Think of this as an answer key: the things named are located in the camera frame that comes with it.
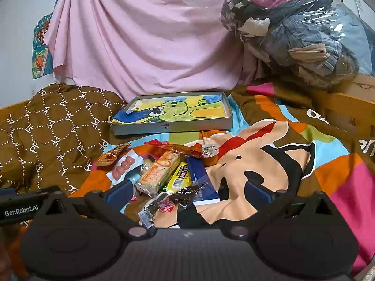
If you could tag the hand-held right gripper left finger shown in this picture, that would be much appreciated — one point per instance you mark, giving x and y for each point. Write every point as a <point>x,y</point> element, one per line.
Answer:
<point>120,194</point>

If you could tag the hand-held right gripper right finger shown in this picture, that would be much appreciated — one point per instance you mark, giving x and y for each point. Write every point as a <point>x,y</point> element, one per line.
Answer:
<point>259,194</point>

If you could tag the white sausage packet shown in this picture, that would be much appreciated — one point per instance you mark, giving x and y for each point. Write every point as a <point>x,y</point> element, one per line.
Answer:
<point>123,166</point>

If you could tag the gold snack packet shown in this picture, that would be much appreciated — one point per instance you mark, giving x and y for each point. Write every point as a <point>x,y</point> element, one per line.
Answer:
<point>111,156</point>

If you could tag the orange rice cracker packet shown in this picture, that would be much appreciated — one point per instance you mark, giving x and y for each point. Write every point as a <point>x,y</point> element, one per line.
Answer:
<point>158,172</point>

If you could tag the clear quail egg packet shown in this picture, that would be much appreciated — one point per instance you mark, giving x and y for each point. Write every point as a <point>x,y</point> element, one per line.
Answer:
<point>164,207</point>

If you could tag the blue snack packet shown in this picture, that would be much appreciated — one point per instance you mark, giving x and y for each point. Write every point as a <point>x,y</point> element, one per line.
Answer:
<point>199,175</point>

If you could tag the yellow green snack box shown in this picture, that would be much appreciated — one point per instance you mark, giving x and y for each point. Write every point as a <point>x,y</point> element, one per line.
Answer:
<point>181,177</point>

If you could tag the dark brown snack packet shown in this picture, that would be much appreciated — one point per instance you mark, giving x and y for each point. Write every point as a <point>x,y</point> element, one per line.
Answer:
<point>190,194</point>

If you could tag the red snack packet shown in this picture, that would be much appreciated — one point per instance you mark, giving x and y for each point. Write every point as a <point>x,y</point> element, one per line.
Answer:
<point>175,149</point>

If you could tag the grey tray with frog drawing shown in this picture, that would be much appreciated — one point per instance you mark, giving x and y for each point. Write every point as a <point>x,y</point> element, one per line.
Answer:
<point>175,128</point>

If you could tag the cartoon printed blanket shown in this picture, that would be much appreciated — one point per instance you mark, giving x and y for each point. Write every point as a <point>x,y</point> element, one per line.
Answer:
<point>263,140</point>

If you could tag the mandarin orange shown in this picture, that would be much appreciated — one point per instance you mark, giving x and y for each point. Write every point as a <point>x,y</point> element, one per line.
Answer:
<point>211,160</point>

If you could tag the brown patterned quilt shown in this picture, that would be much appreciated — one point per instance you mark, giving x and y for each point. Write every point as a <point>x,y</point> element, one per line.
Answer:
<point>44,123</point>

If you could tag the pink cloth sheet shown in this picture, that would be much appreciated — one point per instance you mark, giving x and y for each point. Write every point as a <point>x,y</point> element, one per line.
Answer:
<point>146,35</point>

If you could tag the clear plastic bag of clothes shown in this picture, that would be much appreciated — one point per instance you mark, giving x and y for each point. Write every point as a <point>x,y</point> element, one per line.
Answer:
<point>293,29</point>

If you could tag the wall poster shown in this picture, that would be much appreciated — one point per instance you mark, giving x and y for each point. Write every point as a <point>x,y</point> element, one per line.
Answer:
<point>41,52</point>

